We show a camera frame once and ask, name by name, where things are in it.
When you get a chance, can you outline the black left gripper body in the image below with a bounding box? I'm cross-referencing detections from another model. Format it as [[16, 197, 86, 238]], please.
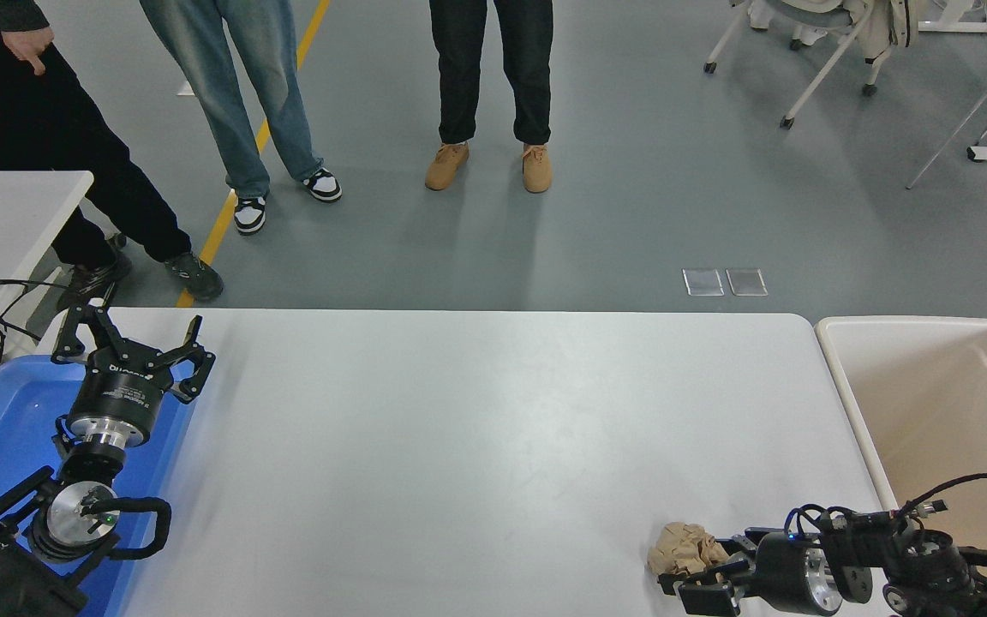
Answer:
[[63, 345, 176, 438]]

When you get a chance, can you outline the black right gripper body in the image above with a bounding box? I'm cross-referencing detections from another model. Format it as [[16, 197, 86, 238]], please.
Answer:
[[751, 531, 816, 616]]

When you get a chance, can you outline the tan paper ball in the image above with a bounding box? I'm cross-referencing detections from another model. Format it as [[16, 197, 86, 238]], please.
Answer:
[[647, 521, 731, 578]]

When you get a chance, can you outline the person's hand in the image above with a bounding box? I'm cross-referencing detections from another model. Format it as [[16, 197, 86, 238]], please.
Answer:
[[1, 26, 55, 76]]

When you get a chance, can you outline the large pale bin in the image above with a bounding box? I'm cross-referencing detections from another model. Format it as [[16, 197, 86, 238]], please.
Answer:
[[815, 315, 987, 588]]

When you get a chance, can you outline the clear floor plate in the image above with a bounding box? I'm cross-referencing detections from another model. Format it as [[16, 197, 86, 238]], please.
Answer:
[[683, 268, 725, 297], [726, 267, 768, 296]]

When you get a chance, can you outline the white chair with casters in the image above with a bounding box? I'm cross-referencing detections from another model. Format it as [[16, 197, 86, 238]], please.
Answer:
[[703, 0, 923, 129]]

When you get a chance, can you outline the pale cloth on chair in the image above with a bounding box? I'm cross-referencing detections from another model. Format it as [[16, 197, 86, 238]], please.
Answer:
[[852, 0, 923, 65]]

